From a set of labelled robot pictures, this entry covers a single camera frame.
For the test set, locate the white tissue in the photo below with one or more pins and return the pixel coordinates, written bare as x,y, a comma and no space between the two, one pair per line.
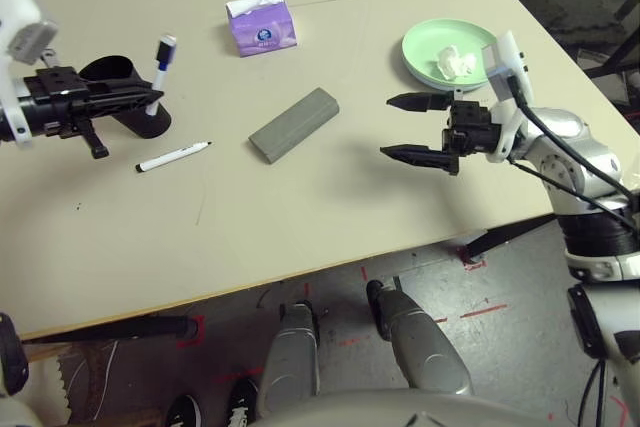
452,62

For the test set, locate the light green plate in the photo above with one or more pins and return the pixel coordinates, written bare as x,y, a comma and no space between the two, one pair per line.
425,44

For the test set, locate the black table leg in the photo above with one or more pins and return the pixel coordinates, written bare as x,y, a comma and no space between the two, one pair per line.
505,237
125,329

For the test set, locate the silver robot right leg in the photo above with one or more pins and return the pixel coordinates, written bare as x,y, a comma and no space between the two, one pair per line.
425,347

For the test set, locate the purple tissue box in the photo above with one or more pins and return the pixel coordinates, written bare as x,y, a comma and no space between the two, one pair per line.
262,32

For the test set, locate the white marker blue cap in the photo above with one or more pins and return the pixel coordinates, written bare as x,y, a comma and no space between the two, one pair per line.
162,54

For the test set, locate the black plastic cup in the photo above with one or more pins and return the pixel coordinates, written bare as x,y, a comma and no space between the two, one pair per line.
145,127

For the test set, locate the white marker black cap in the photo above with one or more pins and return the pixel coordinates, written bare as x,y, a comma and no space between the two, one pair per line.
170,157

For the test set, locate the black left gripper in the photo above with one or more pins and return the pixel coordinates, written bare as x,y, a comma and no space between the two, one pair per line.
55,102

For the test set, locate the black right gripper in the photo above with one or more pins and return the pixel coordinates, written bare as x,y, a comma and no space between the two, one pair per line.
472,129

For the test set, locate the silver robot left leg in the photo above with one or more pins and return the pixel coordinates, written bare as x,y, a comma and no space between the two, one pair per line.
290,362

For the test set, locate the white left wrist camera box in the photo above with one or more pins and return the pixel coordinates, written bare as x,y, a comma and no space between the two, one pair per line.
15,7

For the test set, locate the black white sneaker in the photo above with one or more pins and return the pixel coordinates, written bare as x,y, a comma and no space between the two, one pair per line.
243,402
184,412

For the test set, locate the silver robot leg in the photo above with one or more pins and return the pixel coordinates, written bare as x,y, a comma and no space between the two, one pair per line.
425,347
290,362

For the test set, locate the grey robot torso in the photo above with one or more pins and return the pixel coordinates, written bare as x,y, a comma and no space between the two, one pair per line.
400,412

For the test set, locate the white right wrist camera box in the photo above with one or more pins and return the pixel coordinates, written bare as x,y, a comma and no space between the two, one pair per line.
515,54

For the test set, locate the grey glasses case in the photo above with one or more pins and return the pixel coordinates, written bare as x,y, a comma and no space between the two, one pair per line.
295,124

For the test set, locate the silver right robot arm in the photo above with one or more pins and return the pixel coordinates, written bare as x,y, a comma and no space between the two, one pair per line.
585,157

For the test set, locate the light blue plate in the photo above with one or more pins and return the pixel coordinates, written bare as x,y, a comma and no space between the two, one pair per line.
440,87

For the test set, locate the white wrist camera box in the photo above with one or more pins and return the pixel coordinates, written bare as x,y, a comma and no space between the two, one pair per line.
15,7
515,54

